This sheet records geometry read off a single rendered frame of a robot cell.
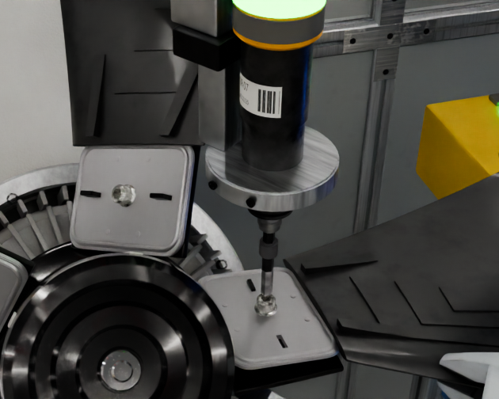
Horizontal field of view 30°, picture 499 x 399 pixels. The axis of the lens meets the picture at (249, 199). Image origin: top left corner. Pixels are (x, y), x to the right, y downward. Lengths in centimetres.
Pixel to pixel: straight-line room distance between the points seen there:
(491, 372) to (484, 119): 51
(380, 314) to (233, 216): 89
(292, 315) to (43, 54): 33
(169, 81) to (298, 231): 98
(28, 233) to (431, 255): 27
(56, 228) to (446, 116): 50
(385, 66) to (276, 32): 96
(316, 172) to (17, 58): 37
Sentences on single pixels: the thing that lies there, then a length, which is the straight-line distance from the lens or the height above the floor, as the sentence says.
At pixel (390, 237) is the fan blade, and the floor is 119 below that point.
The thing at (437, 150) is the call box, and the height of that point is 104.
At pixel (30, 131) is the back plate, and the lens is 76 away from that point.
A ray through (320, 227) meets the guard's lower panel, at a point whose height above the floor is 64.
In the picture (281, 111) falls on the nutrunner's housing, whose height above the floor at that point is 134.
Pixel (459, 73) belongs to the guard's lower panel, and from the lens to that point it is 145.
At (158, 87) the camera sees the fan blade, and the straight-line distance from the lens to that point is 53.
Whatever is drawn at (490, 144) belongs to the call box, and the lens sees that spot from 95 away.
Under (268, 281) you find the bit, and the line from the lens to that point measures 53.
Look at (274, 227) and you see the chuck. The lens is 50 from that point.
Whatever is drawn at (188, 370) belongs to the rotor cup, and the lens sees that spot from 49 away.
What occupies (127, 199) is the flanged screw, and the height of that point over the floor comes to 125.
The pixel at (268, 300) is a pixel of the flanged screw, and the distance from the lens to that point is 55.
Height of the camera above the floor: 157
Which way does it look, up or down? 37 degrees down
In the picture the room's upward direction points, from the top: 1 degrees clockwise
